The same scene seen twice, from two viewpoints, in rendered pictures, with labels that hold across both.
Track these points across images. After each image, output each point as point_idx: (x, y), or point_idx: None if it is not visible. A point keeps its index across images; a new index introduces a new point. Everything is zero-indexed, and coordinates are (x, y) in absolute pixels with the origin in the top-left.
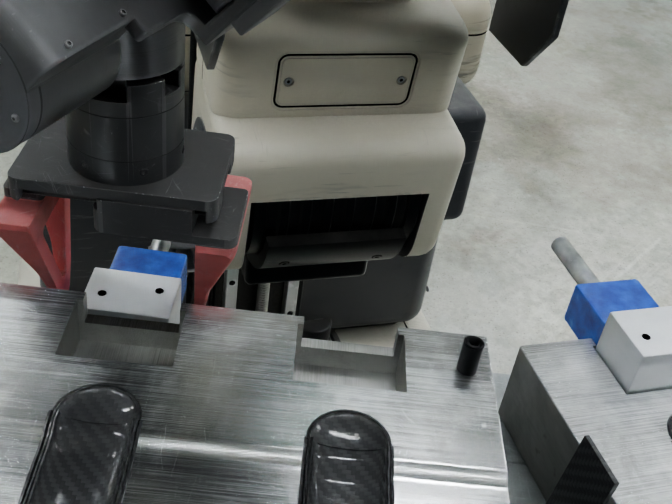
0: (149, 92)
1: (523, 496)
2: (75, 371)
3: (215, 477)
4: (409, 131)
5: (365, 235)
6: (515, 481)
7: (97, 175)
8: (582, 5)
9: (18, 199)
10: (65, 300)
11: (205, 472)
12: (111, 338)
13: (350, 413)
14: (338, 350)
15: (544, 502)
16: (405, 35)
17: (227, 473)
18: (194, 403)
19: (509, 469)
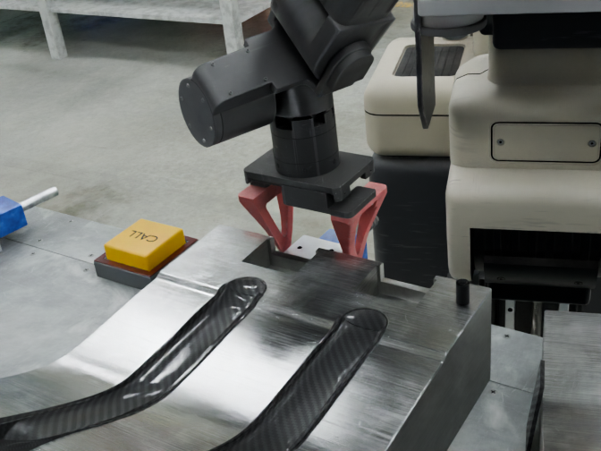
0: (303, 124)
1: (526, 412)
2: (246, 269)
3: (284, 325)
4: (597, 182)
5: (563, 263)
6: (526, 403)
7: (283, 171)
8: None
9: (248, 183)
10: (260, 239)
11: (281, 322)
12: (284, 266)
13: (374, 310)
14: (402, 286)
15: (538, 419)
16: (590, 108)
17: (292, 325)
18: (293, 292)
19: (526, 395)
